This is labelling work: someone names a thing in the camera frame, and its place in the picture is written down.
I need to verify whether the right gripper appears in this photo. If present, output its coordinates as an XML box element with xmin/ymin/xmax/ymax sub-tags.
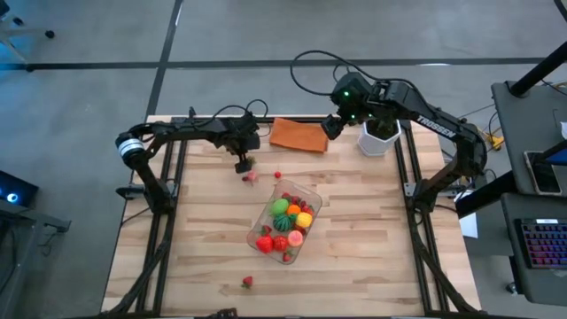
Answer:
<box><xmin>321</xmin><ymin>99</ymin><xmax>376</xmax><ymax>141</ymax></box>

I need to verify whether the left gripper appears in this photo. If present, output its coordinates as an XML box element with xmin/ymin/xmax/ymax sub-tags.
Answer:
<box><xmin>215</xmin><ymin>115</ymin><xmax>261</xmax><ymax>175</ymax></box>

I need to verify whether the green toy lime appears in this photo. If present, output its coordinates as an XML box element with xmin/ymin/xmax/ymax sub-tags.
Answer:
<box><xmin>270</xmin><ymin>198</ymin><xmax>290</xmax><ymax>217</ymax></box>

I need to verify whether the green striped toy watermelon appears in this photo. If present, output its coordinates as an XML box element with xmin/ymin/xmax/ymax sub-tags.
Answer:
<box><xmin>272</xmin><ymin>214</ymin><xmax>293</xmax><ymax>233</ymax></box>

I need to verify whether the clear plastic container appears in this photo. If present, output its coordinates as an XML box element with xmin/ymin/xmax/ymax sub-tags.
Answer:
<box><xmin>245</xmin><ymin>178</ymin><xmax>323</xmax><ymax>266</ymax></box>

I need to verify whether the red toy apple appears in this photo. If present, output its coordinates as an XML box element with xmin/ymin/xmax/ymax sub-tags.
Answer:
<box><xmin>255</xmin><ymin>234</ymin><xmax>275</xmax><ymax>255</ymax></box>

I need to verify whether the orange folded cloth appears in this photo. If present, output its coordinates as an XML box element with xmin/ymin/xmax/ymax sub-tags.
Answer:
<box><xmin>268</xmin><ymin>116</ymin><xmax>330</xmax><ymax>154</ymax></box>

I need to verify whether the white plant pot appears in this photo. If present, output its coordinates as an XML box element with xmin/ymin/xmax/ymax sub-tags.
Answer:
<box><xmin>356</xmin><ymin>115</ymin><xmax>403</xmax><ymax>158</ymax></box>

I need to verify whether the green cactus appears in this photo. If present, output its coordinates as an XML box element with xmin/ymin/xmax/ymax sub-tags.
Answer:
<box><xmin>369</xmin><ymin>115</ymin><xmax>399</xmax><ymax>139</ymax></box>

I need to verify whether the white paper sheet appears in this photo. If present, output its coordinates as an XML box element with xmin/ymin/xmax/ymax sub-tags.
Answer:
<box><xmin>459</xmin><ymin>189</ymin><xmax>480</xmax><ymax>239</ymax></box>

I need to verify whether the grey desk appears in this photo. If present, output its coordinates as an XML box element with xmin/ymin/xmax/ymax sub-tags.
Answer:
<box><xmin>490</xmin><ymin>81</ymin><xmax>567</xmax><ymax>197</ymax></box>
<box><xmin>500</xmin><ymin>192</ymin><xmax>567</xmax><ymax>307</ymax></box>

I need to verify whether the black pole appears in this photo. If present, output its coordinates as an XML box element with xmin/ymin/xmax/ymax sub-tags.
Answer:
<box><xmin>507</xmin><ymin>41</ymin><xmax>567</xmax><ymax>97</ymax></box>

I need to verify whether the black tablet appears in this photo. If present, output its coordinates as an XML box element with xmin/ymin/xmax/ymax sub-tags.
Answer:
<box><xmin>524</xmin><ymin>150</ymin><xmax>563</xmax><ymax>195</ymax></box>

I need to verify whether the black device with blue light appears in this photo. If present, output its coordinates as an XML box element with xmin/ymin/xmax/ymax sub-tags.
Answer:
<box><xmin>0</xmin><ymin>170</ymin><xmax>39</xmax><ymax>208</ymax></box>

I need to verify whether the black keyboard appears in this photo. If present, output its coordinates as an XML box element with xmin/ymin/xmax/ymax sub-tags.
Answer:
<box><xmin>516</xmin><ymin>217</ymin><xmax>567</xmax><ymax>270</ymax></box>

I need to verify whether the grey chair base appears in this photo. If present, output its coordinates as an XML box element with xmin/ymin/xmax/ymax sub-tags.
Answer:
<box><xmin>0</xmin><ymin>0</ymin><xmax>57</xmax><ymax>63</ymax></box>

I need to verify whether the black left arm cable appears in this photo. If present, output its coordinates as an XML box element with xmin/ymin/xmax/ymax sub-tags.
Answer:
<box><xmin>211</xmin><ymin>98</ymin><xmax>270</xmax><ymax>138</ymax></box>

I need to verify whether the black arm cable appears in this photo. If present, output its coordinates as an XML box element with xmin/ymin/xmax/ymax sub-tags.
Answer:
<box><xmin>290</xmin><ymin>49</ymin><xmax>420</xmax><ymax>97</ymax></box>
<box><xmin>211</xmin><ymin>98</ymin><xmax>270</xmax><ymax>138</ymax></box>

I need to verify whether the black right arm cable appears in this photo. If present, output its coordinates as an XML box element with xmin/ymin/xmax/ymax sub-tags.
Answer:
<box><xmin>290</xmin><ymin>49</ymin><xmax>420</xmax><ymax>97</ymax></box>

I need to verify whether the yellow cable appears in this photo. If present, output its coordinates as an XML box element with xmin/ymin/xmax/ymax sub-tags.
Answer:
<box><xmin>476</xmin><ymin>126</ymin><xmax>506</xmax><ymax>155</ymax></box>

